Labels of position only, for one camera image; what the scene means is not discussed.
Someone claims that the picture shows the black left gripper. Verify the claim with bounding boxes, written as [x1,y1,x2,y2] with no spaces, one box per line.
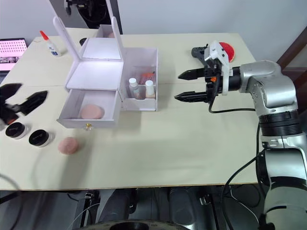
[0,83,49,126]

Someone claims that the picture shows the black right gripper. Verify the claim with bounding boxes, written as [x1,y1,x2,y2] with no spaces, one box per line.
[174,57,223,104]

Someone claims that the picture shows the red brown brush set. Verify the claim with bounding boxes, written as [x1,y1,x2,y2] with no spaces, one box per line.
[141,71,156,81]

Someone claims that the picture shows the white organizer drawer gold knob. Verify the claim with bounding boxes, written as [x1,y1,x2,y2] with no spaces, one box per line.
[56,88,120,131]

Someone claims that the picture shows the pink round makeup sponge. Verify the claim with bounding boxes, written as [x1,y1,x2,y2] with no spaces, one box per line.
[80,104,106,120]
[58,136,83,155]

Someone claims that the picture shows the white makeup organizer with mirror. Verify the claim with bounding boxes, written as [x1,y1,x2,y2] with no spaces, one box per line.
[52,16,159,131]

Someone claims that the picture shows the black lid compact jar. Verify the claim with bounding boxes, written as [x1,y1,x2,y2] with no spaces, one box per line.
[5,122,31,140]
[28,129,55,148]

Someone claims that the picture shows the white cap foundation bottle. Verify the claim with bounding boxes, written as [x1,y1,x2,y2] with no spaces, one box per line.
[144,80,154,98]
[129,78,139,98]

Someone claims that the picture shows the laptop with pink screen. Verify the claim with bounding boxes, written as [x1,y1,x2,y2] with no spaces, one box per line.
[0,38,28,72]

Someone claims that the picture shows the red round disc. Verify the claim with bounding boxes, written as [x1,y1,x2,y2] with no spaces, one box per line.
[219,42,236,64]

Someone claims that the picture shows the white glue bottle orange tip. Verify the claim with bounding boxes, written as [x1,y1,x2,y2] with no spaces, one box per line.
[39,30,62,58]

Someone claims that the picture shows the black equipment behind table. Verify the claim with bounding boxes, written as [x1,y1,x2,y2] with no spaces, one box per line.
[64,0,109,30]

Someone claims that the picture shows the dark rounded shape under table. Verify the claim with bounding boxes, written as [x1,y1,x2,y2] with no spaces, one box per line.
[99,188,138,224]
[167,187,201,223]

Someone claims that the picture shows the dark round base under table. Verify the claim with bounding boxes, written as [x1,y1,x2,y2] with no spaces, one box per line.
[94,219,195,230]

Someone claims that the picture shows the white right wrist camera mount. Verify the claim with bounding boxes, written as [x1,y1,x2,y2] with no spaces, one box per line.
[203,40,234,96]

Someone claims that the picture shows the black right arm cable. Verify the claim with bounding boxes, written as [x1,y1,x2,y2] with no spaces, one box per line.
[208,74,266,216]

